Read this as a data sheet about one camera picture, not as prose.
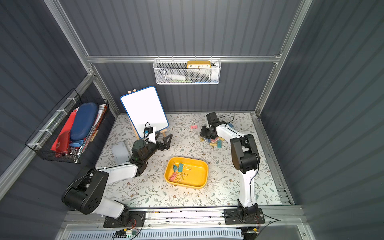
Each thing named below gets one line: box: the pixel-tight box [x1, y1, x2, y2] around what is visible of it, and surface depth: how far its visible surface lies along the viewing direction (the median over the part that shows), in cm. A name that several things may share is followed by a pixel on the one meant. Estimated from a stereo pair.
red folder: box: [50, 109, 77, 154], surface depth 68 cm
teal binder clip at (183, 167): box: [178, 163, 192, 173], surface depth 92 cm
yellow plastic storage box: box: [164, 156, 209, 189], surface depth 90 cm
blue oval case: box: [70, 102, 99, 141], surface depth 75 cm
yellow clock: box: [187, 60, 212, 69], surface depth 90 cm
